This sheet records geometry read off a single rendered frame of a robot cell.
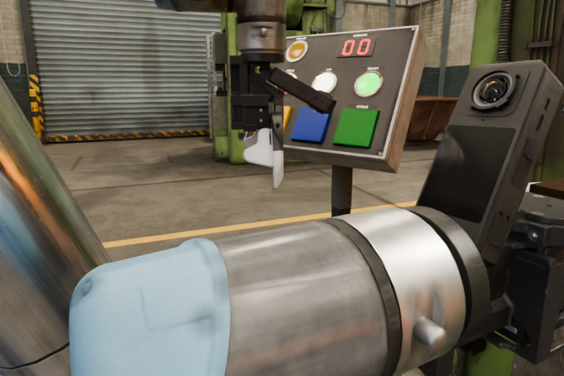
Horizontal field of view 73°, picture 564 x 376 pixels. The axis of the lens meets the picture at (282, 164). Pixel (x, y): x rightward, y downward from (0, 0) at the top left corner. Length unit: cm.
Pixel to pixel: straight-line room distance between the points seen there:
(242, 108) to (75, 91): 766
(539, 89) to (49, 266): 26
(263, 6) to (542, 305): 49
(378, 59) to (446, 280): 66
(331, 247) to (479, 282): 7
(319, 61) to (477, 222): 69
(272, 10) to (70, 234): 45
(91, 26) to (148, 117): 192
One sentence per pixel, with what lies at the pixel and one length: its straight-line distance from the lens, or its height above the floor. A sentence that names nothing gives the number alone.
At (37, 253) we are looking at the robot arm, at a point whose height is 101.
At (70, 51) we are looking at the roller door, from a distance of 823.
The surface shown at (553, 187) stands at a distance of 31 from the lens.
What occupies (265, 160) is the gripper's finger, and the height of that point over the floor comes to 98.
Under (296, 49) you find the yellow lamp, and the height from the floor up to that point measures 117.
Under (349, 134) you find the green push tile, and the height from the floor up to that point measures 100.
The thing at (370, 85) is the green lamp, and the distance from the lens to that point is 77.
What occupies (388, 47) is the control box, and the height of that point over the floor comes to 116.
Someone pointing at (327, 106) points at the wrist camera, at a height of 106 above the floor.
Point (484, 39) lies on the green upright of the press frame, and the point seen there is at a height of 118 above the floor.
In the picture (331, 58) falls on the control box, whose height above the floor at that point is 114.
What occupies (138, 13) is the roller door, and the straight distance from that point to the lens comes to 826.
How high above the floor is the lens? 109
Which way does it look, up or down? 12 degrees down
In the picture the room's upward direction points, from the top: straight up
